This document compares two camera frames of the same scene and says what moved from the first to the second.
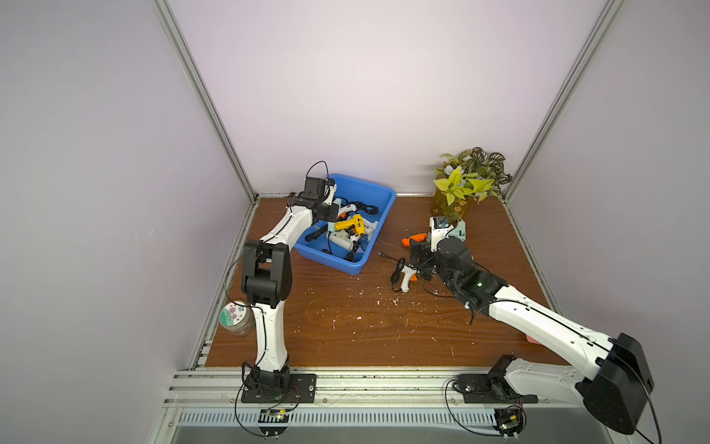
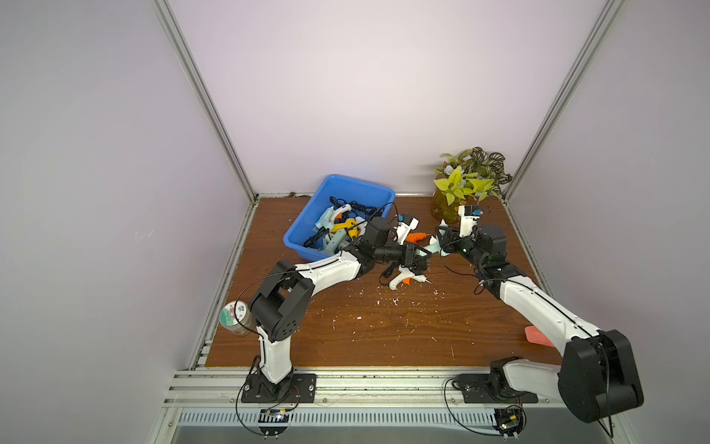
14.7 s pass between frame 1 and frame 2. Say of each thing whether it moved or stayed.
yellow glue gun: moved
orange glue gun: stayed
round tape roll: stayed
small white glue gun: moved
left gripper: moved
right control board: stayed
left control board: stayed
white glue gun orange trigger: stayed
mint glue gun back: moved
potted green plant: stayed
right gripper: moved
